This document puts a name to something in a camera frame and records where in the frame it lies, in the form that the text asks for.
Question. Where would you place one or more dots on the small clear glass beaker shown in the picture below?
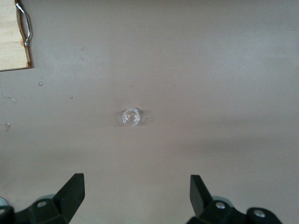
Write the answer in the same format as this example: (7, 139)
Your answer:
(131, 117)

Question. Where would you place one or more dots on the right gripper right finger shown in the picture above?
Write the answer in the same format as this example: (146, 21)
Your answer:
(203, 200)

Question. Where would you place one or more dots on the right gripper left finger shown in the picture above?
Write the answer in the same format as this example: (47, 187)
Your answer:
(65, 200)

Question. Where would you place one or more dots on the brown paper table cover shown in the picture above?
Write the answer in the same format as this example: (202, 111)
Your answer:
(187, 70)

